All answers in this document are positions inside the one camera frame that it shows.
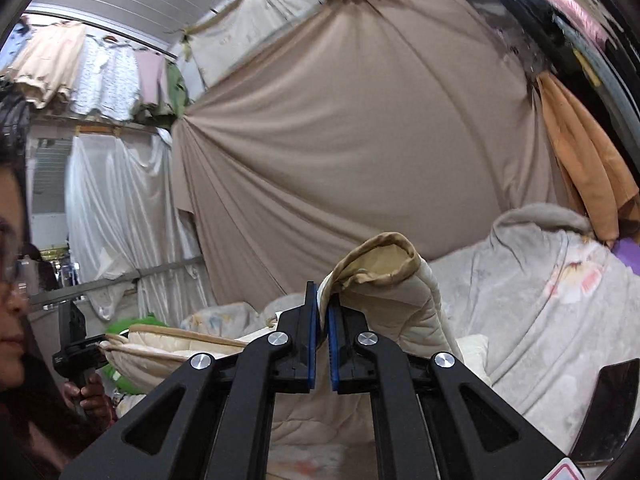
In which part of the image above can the white satin curtain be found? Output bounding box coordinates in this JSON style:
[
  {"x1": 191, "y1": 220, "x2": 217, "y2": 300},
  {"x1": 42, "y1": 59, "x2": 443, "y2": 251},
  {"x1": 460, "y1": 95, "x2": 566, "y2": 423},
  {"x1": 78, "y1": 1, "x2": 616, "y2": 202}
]
[{"x1": 65, "y1": 133, "x2": 216, "y2": 326}]

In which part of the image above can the beige backdrop curtain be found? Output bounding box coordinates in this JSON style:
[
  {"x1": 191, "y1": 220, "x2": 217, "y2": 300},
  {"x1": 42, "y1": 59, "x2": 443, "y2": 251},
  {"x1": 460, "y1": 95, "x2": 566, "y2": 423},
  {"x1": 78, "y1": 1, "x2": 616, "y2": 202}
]
[{"x1": 172, "y1": 0, "x2": 567, "y2": 308}]

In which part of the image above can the orange hanging cloth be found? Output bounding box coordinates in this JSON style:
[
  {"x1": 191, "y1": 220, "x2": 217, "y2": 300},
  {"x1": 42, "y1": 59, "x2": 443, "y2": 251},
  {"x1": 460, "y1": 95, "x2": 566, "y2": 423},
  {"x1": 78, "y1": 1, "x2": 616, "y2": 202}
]
[{"x1": 537, "y1": 72, "x2": 639, "y2": 246}]

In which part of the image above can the hanging white patterned shirt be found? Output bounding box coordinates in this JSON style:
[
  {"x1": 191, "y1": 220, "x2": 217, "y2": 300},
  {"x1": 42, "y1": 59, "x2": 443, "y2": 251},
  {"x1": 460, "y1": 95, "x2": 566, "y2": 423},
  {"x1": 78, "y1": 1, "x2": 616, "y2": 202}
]
[{"x1": 70, "y1": 36, "x2": 140, "y2": 122}]

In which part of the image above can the hanging green garment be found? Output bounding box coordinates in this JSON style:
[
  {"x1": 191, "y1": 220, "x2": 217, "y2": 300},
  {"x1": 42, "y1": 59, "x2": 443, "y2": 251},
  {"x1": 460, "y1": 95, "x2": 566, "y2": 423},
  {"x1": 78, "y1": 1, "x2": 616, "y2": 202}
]
[{"x1": 134, "y1": 60, "x2": 190, "y2": 130}]

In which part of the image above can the hanging peach blouse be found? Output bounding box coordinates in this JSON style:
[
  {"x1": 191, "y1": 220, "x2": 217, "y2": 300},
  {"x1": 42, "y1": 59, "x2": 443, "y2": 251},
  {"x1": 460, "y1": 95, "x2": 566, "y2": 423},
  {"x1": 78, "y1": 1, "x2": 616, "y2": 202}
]
[{"x1": 1, "y1": 21, "x2": 87, "y2": 110}]

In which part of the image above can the metal clothes rail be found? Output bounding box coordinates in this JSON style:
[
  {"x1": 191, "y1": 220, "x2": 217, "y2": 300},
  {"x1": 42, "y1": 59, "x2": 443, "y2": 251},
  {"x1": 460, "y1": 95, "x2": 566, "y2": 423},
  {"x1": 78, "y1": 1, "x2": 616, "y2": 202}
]
[{"x1": 23, "y1": 9, "x2": 178, "y2": 61}]

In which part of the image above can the cream upper hanging sheet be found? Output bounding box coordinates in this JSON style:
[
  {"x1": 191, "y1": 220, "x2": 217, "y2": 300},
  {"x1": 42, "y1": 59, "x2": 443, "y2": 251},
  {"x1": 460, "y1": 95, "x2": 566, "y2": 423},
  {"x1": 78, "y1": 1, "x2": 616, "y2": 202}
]
[{"x1": 177, "y1": 0, "x2": 323, "y2": 102}]

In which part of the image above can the grey floral fleece blanket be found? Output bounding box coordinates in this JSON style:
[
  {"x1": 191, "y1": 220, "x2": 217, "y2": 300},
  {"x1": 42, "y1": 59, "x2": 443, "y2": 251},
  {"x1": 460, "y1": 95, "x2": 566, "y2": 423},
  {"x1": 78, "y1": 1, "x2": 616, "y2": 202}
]
[{"x1": 179, "y1": 202, "x2": 640, "y2": 480}]

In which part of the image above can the black smartphone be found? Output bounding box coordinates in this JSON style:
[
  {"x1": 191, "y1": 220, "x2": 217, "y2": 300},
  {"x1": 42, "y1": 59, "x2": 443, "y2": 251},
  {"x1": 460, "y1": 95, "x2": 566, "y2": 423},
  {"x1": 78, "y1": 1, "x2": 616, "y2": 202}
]
[{"x1": 570, "y1": 358, "x2": 639, "y2": 467}]

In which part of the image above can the hanging pink shirt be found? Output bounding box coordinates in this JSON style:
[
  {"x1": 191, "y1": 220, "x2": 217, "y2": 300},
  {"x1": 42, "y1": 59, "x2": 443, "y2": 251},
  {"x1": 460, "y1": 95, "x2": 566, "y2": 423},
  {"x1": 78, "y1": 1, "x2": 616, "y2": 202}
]
[{"x1": 134, "y1": 49, "x2": 168, "y2": 106}]

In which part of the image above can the person's left hand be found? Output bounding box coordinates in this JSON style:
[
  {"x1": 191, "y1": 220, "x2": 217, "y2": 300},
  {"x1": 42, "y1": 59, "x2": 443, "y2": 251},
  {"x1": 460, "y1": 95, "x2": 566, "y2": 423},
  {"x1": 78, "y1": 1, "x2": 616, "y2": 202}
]
[{"x1": 62, "y1": 373, "x2": 115, "y2": 432}]

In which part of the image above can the cluttered dark shelf rack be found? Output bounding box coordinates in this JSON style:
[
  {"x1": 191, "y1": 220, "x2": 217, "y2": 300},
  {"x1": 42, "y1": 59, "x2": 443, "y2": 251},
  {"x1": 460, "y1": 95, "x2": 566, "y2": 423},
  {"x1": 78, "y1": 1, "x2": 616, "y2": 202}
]
[{"x1": 500, "y1": 0, "x2": 639, "y2": 167}]

